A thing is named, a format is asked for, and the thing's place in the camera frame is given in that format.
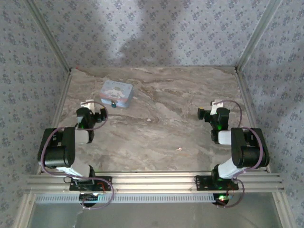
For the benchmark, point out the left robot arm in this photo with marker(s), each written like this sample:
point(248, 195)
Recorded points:
point(60, 147)

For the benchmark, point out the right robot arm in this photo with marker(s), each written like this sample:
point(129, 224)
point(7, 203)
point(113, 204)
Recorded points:
point(247, 149)

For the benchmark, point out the blue cartoon tin box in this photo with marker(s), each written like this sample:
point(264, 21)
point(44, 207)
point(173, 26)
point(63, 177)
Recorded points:
point(116, 91)

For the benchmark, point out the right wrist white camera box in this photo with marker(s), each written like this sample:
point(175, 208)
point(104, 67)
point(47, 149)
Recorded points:
point(215, 105)

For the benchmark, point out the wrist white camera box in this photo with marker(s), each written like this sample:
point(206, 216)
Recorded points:
point(215, 105)
point(86, 104)

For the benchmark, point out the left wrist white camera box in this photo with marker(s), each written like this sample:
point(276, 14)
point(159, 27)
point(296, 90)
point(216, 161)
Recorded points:
point(86, 104)

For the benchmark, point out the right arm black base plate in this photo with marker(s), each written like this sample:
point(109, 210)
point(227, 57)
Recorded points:
point(204, 183)

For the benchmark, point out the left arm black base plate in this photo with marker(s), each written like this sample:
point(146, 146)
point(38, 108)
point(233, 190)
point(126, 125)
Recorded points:
point(104, 184)

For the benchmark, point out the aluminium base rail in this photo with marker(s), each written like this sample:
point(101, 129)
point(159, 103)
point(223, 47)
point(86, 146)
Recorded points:
point(154, 183)

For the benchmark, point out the aluminium frame post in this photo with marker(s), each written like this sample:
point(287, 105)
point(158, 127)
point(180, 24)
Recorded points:
point(47, 33)
point(259, 33)

